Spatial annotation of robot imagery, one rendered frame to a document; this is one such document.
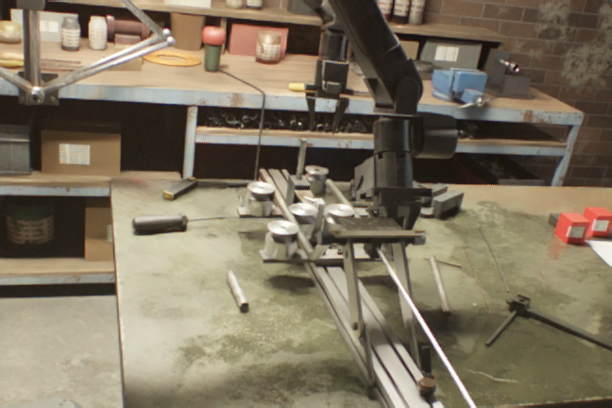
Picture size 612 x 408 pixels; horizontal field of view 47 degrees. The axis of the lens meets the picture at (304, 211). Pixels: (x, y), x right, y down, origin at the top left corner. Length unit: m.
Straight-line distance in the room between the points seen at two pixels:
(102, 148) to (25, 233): 0.47
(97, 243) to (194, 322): 1.72
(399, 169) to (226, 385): 0.40
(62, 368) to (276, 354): 1.50
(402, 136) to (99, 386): 1.52
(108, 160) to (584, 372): 1.87
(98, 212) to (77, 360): 0.55
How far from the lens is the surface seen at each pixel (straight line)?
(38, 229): 2.79
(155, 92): 2.43
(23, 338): 2.56
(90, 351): 2.47
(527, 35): 3.81
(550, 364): 1.10
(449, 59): 3.40
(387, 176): 1.05
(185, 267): 1.16
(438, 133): 1.09
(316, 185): 1.50
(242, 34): 3.06
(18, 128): 2.54
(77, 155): 2.57
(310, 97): 1.44
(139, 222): 1.25
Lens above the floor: 1.44
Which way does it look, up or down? 23 degrees down
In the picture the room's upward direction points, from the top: 8 degrees clockwise
